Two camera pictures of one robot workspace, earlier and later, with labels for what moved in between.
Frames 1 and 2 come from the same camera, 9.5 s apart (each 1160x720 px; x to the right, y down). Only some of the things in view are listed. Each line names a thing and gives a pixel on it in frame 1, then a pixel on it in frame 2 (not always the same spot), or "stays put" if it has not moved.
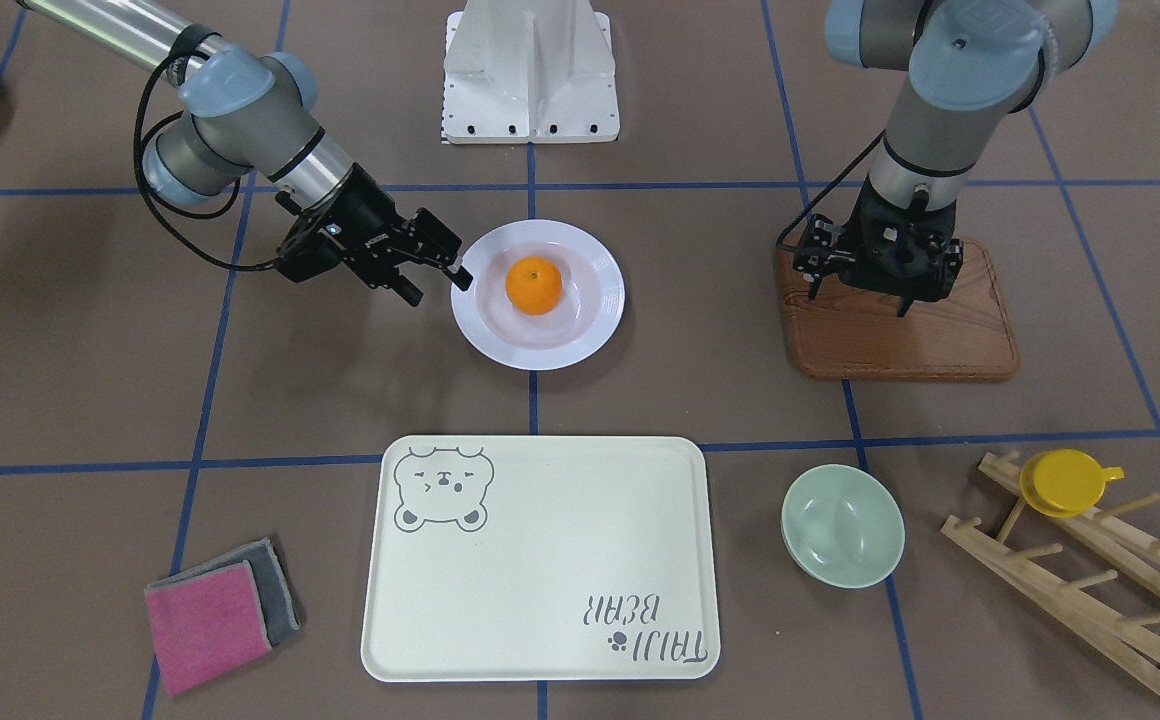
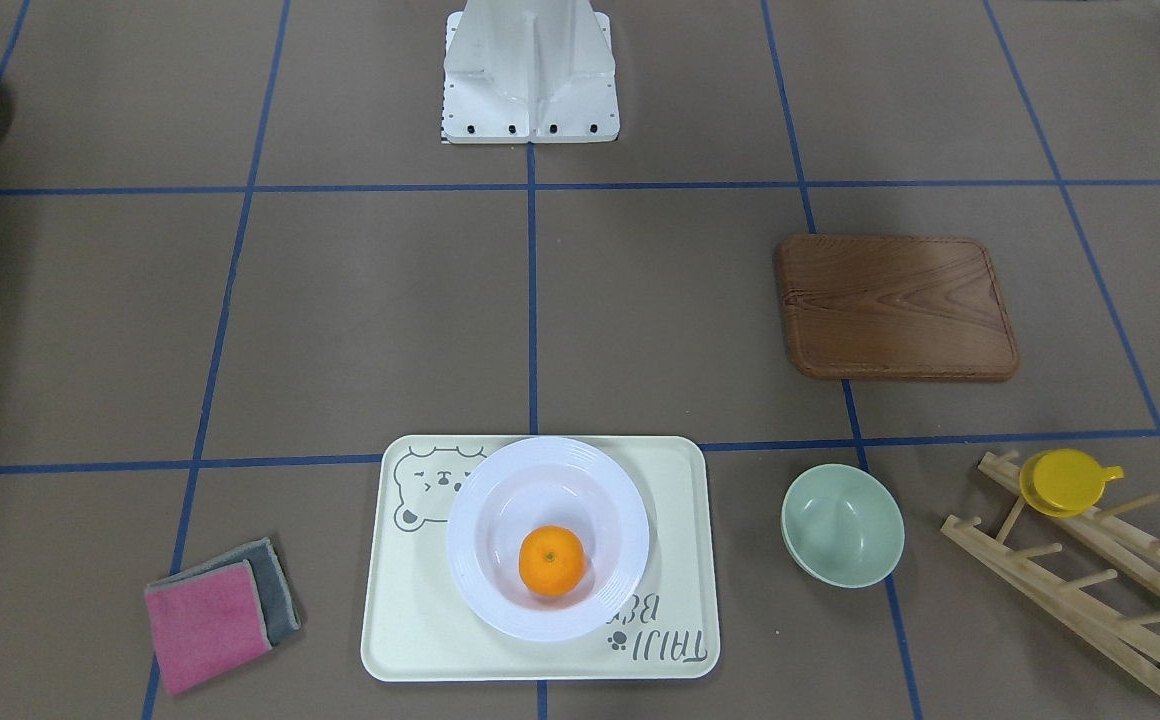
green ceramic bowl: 842,526 stays put
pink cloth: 207,623 stays put
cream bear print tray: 528,558 stays put
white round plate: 545,295 -> 531,485
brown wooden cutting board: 848,331 stays put
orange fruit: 534,285 -> 552,561
